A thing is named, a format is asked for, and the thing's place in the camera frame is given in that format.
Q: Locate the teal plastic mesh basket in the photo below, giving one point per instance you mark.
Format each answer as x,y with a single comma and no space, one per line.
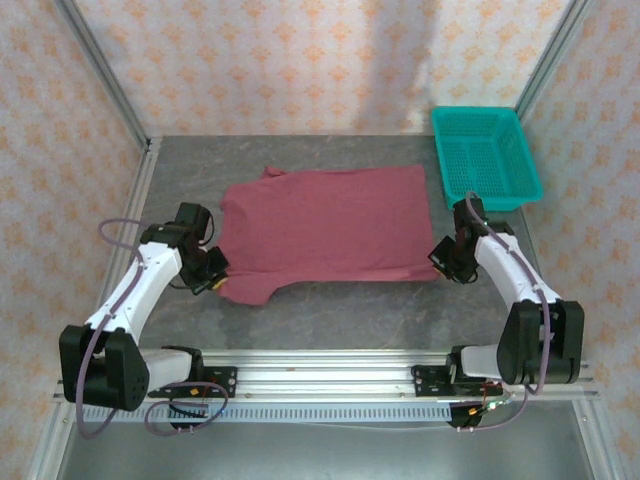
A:
480,150

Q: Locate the maroon printed t-shirt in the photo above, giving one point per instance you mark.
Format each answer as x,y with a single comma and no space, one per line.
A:
325,225

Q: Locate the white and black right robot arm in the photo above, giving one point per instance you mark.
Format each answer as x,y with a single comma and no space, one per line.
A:
505,270

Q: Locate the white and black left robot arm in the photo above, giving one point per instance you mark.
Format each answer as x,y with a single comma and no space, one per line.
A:
140,285

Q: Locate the grey metal lower panel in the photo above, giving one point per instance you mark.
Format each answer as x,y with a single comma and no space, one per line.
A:
325,450

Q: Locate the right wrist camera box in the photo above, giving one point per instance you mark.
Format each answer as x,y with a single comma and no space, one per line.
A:
476,207

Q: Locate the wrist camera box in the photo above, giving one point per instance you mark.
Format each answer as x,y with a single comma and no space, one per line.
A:
192,216
476,207

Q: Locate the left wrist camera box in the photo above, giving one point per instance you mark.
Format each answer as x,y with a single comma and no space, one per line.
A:
192,216

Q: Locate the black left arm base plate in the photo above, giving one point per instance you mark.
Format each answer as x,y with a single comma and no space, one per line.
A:
225,377

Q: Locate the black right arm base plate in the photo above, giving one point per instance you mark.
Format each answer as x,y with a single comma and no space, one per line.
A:
425,380

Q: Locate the aluminium extrusion mounting rail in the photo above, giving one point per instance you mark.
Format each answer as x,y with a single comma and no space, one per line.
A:
325,375

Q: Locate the aluminium frame post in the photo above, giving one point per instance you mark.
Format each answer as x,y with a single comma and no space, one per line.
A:
100,65
550,60

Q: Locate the aluminium frame leg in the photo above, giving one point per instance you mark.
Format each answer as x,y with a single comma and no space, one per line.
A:
50,445
595,445

